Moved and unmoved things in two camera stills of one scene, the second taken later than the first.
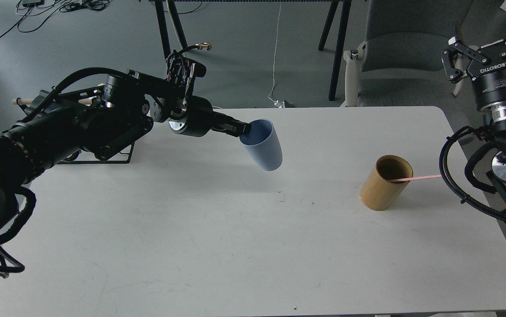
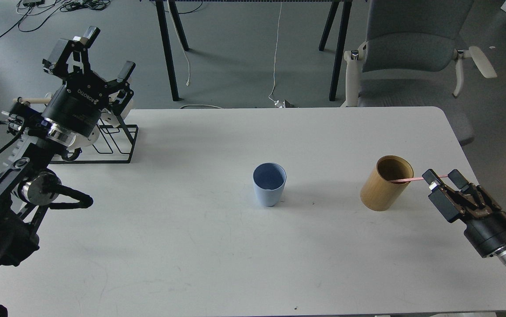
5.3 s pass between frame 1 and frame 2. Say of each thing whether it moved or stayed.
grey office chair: stayed
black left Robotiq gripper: moved
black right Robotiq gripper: moved
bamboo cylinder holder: stayed
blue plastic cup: moved
